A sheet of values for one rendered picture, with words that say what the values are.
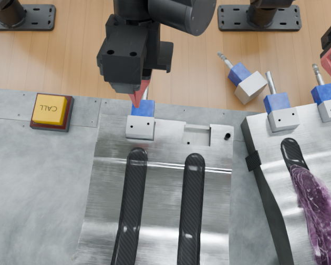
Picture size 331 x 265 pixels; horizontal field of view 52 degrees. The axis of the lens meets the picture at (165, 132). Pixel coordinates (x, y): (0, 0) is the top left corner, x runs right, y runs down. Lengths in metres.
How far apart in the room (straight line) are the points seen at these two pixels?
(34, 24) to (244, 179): 0.62
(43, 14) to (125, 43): 0.54
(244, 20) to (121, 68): 0.54
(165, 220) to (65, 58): 0.45
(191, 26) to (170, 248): 0.38
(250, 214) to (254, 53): 0.37
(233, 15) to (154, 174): 0.45
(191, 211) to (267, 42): 0.45
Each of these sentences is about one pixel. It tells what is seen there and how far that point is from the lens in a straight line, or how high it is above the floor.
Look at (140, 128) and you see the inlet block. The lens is 0.62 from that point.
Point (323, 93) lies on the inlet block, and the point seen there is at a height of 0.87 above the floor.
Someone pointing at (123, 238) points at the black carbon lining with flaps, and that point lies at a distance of 0.63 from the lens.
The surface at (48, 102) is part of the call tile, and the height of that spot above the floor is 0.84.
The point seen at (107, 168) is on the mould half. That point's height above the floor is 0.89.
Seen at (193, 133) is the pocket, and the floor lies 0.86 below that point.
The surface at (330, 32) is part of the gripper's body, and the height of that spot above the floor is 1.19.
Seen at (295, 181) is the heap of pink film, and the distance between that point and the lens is 0.68.
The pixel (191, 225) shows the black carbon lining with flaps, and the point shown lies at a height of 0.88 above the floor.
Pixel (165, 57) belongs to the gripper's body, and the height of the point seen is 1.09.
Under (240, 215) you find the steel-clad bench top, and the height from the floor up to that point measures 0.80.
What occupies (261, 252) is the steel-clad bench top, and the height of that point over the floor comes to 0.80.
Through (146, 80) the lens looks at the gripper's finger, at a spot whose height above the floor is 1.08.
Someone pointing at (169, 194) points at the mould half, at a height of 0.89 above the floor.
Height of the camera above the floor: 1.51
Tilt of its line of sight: 73 degrees down
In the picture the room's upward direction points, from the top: straight up
